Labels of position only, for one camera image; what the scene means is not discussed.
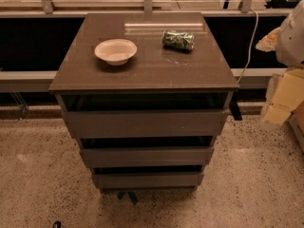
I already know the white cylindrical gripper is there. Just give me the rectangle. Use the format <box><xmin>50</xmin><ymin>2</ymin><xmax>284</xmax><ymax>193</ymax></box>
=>
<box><xmin>256</xmin><ymin>28</ymin><xmax>304</xmax><ymax>131</ymax></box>

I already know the grey drawer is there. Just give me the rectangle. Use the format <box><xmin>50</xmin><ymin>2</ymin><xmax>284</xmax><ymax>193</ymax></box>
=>
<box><xmin>81</xmin><ymin>146</ymin><xmax>214</xmax><ymax>168</ymax></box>
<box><xmin>63</xmin><ymin>110</ymin><xmax>229</xmax><ymax>139</ymax></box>
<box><xmin>92</xmin><ymin>172</ymin><xmax>203</xmax><ymax>189</ymax></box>

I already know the grey top drawer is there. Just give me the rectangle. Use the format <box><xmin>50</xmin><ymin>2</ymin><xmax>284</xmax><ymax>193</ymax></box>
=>
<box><xmin>63</xmin><ymin>110</ymin><xmax>229</xmax><ymax>139</ymax></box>

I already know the grey middle drawer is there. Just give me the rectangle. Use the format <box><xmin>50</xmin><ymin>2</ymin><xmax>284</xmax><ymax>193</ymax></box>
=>
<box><xmin>81</xmin><ymin>146</ymin><xmax>214</xmax><ymax>168</ymax></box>

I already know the white paper bowl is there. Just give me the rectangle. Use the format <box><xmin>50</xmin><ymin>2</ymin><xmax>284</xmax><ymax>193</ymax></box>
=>
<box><xmin>94</xmin><ymin>39</ymin><xmax>137</xmax><ymax>66</ymax></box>

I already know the crushed green soda can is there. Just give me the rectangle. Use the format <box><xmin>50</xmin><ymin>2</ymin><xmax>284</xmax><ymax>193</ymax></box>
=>
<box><xmin>162</xmin><ymin>29</ymin><xmax>195</xmax><ymax>51</ymax></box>

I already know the dark brown drawer cabinet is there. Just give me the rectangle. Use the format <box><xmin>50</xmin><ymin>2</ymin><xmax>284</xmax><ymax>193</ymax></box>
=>
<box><xmin>48</xmin><ymin>11</ymin><xmax>240</xmax><ymax>195</ymax></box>

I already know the blue tape cross marker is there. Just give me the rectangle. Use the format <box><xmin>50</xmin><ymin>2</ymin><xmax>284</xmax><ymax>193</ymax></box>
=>
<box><xmin>117</xmin><ymin>191</ymin><xmax>138</xmax><ymax>205</ymax></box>

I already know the grey bottom drawer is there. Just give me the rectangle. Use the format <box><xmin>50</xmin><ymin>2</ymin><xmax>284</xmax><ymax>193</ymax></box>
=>
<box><xmin>92</xmin><ymin>172</ymin><xmax>203</xmax><ymax>189</ymax></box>

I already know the white hanging cable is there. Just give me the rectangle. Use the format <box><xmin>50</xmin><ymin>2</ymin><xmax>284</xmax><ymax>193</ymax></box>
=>
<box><xmin>237</xmin><ymin>7</ymin><xmax>259</xmax><ymax>84</ymax></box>

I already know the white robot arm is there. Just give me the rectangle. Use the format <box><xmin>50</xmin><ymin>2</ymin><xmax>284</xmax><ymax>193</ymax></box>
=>
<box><xmin>256</xmin><ymin>0</ymin><xmax>304</xmax><ymax>130</ymax></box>

